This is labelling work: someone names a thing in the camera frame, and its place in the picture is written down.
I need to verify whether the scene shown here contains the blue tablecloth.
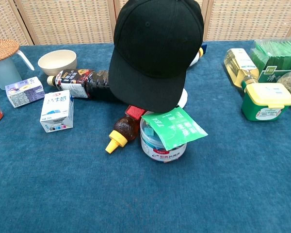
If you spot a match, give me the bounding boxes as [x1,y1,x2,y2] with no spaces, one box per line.
[0,40,291,233]

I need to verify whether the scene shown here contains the clear box of green packets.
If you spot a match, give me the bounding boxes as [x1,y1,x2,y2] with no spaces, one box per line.
[248,37,291,84]

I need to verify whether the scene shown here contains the white milk carton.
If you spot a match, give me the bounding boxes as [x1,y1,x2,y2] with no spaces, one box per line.
[39,89,75,133]

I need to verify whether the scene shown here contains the white foam mannequin head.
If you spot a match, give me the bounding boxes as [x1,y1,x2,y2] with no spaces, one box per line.
[176,88,189,109]

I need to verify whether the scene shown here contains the clear round clip container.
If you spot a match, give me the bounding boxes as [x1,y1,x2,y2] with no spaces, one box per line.
[140,111,187,163]

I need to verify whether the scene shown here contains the black baseball cap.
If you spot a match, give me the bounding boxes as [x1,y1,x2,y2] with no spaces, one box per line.
[108,0,205,114]

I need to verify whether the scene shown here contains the translucent plastic pitcher with handle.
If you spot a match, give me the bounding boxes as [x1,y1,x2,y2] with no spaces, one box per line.
[0,50,35,91]

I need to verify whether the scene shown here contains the purple milk carton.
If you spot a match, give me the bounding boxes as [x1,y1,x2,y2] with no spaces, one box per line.
[4,76,46,108]

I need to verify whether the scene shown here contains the green tea packet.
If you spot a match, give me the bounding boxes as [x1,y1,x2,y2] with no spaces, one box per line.
[142,107,209,151]

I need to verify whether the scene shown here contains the dark soy sauce bottle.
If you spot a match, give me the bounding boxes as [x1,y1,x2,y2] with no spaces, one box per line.
[47,69,123,102]

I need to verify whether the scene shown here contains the green tub with yellow lid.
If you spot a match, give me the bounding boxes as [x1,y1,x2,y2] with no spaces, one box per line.
[241,82,291,121]

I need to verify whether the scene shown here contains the beige bowl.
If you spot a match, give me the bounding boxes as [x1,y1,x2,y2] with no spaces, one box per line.
[37,50,78,76]

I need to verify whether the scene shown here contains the round woven rattan lid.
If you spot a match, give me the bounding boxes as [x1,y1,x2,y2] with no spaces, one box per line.
[0,39,20,65]

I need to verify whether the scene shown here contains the woven folding screen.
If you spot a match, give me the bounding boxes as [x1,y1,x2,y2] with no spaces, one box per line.
[0,0,291,46]

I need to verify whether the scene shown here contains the honey bottle with yellow cap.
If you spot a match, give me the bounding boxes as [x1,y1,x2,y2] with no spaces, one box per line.
[105,104,147,154]

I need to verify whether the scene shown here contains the yellow cooking oil bottle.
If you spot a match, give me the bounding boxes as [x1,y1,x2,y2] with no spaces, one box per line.
[223,48,260,92]

